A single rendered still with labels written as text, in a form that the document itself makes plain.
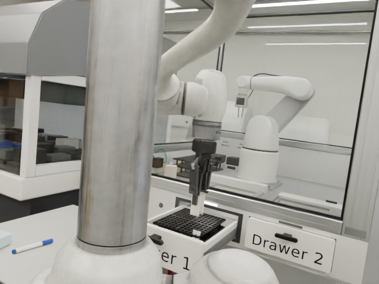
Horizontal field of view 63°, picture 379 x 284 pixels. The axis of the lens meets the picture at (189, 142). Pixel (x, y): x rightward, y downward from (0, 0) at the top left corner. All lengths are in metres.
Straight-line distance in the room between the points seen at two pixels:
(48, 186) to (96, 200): 1.25
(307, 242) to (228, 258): 0.67
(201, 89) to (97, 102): 0.53
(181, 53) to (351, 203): 0.72
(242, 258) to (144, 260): 0.15
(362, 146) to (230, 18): 0.65
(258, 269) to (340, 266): 0.71
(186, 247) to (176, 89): 0.44
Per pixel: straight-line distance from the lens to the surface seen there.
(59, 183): 1.71
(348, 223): 1.14
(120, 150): 0.41
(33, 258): 1.18
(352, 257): 1.17
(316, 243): 1.15
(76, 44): 1.70
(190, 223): 1.12
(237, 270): 0.48
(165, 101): 0.88
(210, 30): 0.67
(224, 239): 1.12
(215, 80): 0.92
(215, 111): 0.91
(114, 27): 0.42
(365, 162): 1.10
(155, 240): 0.94
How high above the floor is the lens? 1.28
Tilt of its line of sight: 5 degrees down
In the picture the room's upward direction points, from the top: 6 degrees clockwise
